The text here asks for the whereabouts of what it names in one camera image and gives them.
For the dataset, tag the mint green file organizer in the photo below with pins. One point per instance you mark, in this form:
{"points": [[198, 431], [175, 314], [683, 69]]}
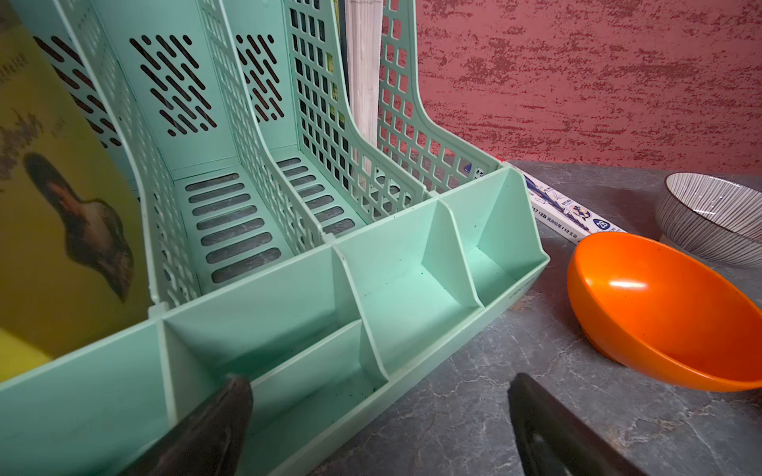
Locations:
{"points": [[281, 246]]}

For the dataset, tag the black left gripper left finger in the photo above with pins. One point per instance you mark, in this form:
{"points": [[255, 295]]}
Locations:
{"points": [[209, 441]]}

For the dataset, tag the yellow book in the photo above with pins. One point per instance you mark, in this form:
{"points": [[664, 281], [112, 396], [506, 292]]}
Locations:
{"points": [[73, 267]]}

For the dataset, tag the orange bowl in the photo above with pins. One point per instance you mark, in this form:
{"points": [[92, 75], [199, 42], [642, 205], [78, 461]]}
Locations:
{"points": [[664, 314]]}

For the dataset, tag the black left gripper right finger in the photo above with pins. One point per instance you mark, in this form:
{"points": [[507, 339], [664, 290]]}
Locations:
{"points": [[551, 440]]}

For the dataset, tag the white papers in organizer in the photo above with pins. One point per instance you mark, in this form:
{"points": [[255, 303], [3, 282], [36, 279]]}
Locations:
{"points": [[363, 32]]}

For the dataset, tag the striped bowl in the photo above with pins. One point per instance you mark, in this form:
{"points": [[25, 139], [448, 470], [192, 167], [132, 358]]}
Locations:
{"points": [[711, 218]]}

